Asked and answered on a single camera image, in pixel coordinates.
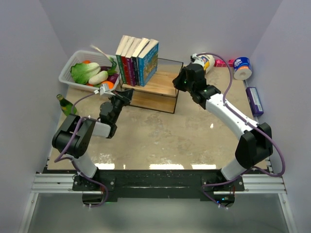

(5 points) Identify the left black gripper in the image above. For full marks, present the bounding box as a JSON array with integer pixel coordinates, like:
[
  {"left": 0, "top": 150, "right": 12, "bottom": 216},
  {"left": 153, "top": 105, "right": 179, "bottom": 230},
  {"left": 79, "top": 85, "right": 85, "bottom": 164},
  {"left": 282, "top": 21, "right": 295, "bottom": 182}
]
[{"left": 108, "top": 88, "right": 134, "bottom": 124}]

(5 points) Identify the black wire wooden shelf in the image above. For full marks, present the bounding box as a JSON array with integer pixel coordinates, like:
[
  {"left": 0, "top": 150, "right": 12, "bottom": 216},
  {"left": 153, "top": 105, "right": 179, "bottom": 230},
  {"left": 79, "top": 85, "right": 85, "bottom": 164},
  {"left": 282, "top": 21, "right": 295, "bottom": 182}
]
[{"left": 121, "top": 58, "right": 184, "bottom": 114}]

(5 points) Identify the purple book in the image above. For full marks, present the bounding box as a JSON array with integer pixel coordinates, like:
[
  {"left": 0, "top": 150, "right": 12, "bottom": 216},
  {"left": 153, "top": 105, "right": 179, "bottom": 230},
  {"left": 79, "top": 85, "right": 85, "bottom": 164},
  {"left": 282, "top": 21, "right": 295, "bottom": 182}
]
[{"left": 125, "top": 37, "right": 141, "bottom": 86}]

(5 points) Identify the blue 26-storey treehouse book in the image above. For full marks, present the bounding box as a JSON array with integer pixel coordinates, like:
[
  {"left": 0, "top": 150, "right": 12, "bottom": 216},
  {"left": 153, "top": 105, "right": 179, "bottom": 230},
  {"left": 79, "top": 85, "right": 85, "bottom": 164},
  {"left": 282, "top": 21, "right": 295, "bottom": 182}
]
[{"left": 138, "top": 39, "right": 159, "bottom": 86}]

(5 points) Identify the little women book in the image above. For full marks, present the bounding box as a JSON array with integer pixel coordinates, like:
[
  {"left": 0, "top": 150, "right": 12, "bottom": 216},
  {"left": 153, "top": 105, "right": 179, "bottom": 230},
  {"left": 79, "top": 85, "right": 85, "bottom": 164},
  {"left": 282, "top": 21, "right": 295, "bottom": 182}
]
[{"left": 131, "top": 37, "right": 150, "bottom": 86}]

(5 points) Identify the green 104-storey treehouse book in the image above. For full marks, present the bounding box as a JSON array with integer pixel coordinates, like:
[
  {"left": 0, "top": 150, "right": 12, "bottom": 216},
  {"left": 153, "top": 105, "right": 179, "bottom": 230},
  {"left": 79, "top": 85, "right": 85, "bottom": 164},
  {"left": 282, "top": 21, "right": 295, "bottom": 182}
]
[{"left": 116, "top": 35, "right": 129, "bottom": 84}]

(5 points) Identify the red treehouse book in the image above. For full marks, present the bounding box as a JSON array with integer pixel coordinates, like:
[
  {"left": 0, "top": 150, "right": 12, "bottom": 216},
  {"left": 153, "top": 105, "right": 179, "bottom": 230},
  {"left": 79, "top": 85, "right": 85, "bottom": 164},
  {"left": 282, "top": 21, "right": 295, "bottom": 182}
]
[{"left": 121, "top": 35, "right": 135, "bottom": 85}]

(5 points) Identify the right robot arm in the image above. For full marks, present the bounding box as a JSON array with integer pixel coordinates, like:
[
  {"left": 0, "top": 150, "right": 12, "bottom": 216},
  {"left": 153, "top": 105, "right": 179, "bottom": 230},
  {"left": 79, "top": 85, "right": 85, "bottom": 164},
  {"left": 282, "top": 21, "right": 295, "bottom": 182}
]
[{"left": 173, "top": 64, "right": 273, "bottom": 191}]

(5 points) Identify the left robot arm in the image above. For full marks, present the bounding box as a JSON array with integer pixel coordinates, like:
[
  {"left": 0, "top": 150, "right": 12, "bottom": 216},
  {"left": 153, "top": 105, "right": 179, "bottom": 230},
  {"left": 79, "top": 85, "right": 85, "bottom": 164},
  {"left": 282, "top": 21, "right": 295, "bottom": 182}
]
[{"left": 52, "top": 89, "right": 134, "bottom": 190}]

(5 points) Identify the toy orange carrot slice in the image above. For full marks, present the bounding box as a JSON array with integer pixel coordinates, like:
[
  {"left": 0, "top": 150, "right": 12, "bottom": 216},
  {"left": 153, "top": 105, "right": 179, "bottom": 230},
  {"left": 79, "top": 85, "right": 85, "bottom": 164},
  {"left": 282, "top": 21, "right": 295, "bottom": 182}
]
[{"left": 102, "top": 81, "right": 114, "bottom": 89}]

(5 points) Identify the toy purple onion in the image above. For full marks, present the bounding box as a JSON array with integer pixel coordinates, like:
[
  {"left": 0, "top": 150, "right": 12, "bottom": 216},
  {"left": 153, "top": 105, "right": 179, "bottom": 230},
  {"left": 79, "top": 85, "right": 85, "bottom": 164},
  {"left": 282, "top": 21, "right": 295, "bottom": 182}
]
[{"left": 107, "top": 73, "right": 119, "bottom": 83}]

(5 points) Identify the toy green leek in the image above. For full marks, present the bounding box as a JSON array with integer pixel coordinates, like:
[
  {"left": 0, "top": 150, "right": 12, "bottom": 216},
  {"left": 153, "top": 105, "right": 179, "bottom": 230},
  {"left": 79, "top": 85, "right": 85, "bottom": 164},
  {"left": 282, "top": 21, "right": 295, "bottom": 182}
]
[{"left": 90, "top": 45, "right": 117, "bottom": 75}]

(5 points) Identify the toy white radish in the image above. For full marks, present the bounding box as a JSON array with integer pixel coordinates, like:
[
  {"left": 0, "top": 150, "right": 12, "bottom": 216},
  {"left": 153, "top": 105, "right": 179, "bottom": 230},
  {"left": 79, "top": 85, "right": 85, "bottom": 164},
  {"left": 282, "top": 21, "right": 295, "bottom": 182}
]
[{"left": 88, "top": 71, "right": 109, "bottom": 85}]

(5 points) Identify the brown core paper roll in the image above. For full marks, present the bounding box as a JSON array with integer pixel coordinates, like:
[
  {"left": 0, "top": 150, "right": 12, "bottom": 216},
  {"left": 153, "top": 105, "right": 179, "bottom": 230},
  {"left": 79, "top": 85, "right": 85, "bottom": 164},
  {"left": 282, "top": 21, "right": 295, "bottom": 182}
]
[{"left": 197, "top": 54, "right": 215, "bottom": 74}]

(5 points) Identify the white plastic basket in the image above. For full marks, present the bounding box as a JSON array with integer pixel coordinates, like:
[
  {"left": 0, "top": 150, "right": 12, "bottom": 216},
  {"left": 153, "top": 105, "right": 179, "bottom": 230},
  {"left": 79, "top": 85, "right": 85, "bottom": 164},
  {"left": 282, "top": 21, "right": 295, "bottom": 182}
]
[{"left": 59, "top": 50, "right": 121, "bottom": 92}]

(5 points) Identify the pink plastic object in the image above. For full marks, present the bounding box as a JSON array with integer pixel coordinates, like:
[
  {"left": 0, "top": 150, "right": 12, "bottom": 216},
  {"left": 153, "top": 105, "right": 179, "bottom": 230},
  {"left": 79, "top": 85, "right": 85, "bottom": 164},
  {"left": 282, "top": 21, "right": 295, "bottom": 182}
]
[{"left": 214, "top": 59, "right": 234, "bottom": 67}]

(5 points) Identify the toy green cabbage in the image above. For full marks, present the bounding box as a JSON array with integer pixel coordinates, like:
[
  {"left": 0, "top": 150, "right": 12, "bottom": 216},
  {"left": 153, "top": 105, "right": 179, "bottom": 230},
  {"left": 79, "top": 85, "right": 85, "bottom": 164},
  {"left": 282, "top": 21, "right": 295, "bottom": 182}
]
[{"left": 70, "top": 63, "right": 101, "bottom": 84}]

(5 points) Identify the green glass bottle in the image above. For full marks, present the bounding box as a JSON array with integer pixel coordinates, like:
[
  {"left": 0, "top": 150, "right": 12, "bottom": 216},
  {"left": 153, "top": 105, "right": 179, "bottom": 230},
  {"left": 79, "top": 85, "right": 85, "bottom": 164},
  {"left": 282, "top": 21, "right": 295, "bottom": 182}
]
[{"left": 56, "top": 94, "right": 77, "bottom": 116}]

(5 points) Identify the blue wrapped toilet roll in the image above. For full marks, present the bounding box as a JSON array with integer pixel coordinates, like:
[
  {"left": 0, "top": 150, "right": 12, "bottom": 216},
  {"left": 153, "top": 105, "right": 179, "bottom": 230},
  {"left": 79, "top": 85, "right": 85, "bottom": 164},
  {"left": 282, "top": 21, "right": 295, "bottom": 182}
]
[{"left": 233, "top": 57, "right": 252, "bottom": 81}]

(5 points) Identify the purple box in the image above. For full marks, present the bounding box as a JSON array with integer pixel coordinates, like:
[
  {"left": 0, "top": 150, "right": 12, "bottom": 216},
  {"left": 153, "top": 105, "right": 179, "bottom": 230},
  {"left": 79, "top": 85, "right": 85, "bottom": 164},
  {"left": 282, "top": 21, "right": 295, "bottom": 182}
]
[{"left": 246, "top": 87, "right": 264, "bottom": 117}]

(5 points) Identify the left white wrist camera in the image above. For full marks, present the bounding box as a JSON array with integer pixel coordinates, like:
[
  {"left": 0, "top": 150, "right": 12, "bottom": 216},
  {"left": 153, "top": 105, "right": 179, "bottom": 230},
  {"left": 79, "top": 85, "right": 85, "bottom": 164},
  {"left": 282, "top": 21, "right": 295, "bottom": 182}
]
[{"left": 94, "top": 83, "right": 115, "bottom": 96}]

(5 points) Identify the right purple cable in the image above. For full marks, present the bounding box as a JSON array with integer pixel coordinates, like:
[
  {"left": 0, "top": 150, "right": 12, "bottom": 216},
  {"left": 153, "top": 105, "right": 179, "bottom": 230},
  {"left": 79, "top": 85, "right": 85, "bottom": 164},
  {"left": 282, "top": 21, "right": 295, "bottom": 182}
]
[{"left": 196, "top": 52, "right": 286, "bottom": 177}]

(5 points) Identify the purple cable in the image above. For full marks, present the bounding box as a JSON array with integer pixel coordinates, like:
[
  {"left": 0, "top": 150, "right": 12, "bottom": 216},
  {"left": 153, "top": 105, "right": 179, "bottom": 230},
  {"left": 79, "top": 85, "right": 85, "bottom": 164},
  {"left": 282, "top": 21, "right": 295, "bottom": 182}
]
[
  {"left": 196, "top": 52, "right": 286, "bottom": 177},
  {"left": 53, "top": 91, "right": 100, "bottom": 163}
]

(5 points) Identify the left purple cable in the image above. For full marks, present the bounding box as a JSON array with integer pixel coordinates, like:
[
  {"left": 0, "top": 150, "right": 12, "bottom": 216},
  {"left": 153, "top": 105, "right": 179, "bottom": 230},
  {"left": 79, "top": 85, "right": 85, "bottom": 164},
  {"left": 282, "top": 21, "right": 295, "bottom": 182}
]
[{"left": 53, "top": 91, "right": 100, "bottom": 163}]

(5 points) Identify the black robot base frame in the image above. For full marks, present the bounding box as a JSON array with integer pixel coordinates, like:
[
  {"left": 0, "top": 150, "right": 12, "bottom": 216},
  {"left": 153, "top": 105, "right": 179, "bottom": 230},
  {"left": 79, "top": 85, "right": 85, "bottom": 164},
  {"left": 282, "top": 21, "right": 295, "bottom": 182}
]
[{"left": 72, "top": 169, "right": 244, "bottom": 207}]

